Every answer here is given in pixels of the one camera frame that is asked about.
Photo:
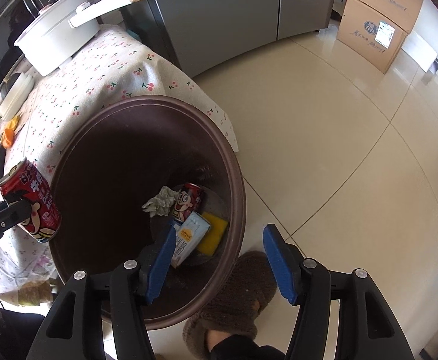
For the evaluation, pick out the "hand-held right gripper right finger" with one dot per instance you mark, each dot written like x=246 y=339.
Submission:
x=279 y=266

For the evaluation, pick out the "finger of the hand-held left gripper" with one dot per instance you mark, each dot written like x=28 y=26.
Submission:
x=11 y=213

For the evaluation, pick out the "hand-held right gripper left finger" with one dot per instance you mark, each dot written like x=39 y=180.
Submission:
x=162 y=266

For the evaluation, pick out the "red drink can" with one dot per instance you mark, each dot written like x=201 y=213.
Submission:
x=35 y=202
x=187 y=202

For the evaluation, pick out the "light blue milk carton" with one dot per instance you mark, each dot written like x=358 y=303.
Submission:
x=191 y=236

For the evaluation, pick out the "yellow sponge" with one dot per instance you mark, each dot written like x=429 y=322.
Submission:
x=214 y=234

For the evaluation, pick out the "white tissue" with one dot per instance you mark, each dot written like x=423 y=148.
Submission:
x=161 y=202

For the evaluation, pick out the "brown round trash bin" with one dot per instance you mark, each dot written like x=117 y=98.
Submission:
x=121 y=180

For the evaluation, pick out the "brown fuzzy slipper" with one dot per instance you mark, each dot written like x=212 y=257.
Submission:
x=237 y=292

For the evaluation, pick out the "yellow patterned bag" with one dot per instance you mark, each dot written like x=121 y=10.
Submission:
x=33 y=292

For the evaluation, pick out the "person's leg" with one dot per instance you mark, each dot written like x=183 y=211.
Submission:
x=241 y=347

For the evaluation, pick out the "cherry print tablecloth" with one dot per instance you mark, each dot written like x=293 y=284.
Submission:
x=102 y=78

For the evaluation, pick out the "white electric pot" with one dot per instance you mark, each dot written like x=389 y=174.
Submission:
x=57 y=37

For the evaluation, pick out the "black microwave oven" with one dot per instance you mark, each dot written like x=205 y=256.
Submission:
x=12 y=15

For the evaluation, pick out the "cardboard box with white label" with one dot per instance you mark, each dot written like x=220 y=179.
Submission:
x=369 y=37

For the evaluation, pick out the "white flat panel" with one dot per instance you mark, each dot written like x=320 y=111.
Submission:
x=423 y=54

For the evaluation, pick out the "grey refrigerator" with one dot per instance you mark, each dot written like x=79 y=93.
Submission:
x=234 y=11

